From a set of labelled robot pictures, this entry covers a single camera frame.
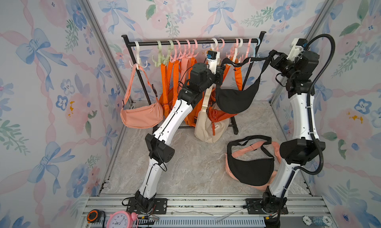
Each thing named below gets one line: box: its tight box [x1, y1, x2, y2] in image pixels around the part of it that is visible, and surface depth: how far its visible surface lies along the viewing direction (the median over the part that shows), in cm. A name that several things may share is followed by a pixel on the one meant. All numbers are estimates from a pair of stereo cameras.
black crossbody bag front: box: [227, 135, 275, 187], surface depth 92 cm
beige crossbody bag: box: [194, 83, 230, 144], surface depth 92 cm
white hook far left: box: [128, 40, 148, 70], surface depth 70 cm
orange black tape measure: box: [86, 209, 102, 224], surface depth 70 cm
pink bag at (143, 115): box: [120, 63, 164, 129], surface depth 94 cm
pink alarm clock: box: [106, 210, 139, 228], surface depth 70 cm
